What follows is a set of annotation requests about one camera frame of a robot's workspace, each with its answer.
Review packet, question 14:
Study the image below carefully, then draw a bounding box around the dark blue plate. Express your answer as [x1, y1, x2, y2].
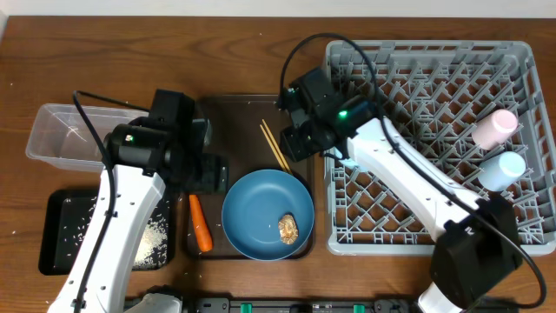
[222, 170, 315, 261]

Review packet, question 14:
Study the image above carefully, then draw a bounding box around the orange carrot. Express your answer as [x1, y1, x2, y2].
[189, 194, 214, 252]

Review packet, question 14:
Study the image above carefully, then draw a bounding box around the white rice pile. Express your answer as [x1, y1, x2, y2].
[64, 195, 170, 270]

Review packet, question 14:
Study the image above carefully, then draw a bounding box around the brown mushroom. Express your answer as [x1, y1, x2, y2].
[278, 214, 299, 245]

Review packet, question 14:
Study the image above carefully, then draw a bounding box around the pink plastic cup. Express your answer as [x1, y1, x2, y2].
[472, 109, 518, 150]

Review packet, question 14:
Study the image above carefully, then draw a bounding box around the light blue plastic cup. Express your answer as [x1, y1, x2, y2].
[478, 151, 526, 192]

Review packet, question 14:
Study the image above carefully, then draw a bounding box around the light blue rice bowl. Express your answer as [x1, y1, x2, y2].
[332, 146, 359, 170]

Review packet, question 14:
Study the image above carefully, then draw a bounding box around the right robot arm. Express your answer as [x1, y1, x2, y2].
[279, 68, 523, 312]

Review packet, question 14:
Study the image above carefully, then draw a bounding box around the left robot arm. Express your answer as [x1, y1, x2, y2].
[49, 90, 228, 312]

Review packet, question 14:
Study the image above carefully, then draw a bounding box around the black waste tray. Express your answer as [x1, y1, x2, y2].
[38, 187, 175, 276]

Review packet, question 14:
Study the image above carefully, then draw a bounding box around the grey dishwasher rack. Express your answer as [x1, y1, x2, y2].
[323, 40, 555, 256]

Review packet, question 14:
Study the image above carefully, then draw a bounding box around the wooden chopstick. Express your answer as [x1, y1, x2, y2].
[261, 119, 293, 175]
[259, 124, 290, 173]

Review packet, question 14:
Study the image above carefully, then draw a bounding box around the dark brown serving tray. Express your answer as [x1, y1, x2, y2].
[182, 95, 289, 260]

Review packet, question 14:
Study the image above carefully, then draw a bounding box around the clear plastic bin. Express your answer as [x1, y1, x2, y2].
[25, 103, 148, 173]

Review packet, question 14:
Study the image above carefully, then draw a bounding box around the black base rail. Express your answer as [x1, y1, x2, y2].
[125, 284, 518, 313]

